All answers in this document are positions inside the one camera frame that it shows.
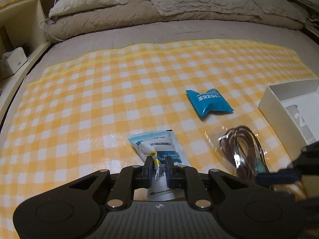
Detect blue foil packet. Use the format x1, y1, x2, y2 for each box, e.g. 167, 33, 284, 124
186, 88, 234, 117

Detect beige quilted duvet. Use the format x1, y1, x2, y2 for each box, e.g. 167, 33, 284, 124
43, 0, 305, 43

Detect bagged brown cable coil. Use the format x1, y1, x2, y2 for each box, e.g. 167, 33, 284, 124
204, 122, 273, 184

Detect white tissue box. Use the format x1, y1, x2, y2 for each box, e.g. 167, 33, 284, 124
1, 47, 27, 79

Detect wooden side shelf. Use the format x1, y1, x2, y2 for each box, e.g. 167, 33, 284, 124
1, 0, 58, 119

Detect white blue medicine sachet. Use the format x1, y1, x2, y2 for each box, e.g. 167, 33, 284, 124
128, 130, 190, 201

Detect grey bed sheet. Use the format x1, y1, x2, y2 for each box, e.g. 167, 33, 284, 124
1, 20, 318, 143

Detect yellow white checkered cloth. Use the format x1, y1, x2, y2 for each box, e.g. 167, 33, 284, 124
1, 39, 316, 238

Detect white cardboard box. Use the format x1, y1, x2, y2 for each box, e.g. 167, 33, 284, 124
258, 79, 319, 160

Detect white charging cable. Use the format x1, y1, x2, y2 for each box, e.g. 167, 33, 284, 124
39, 0, 66, 42

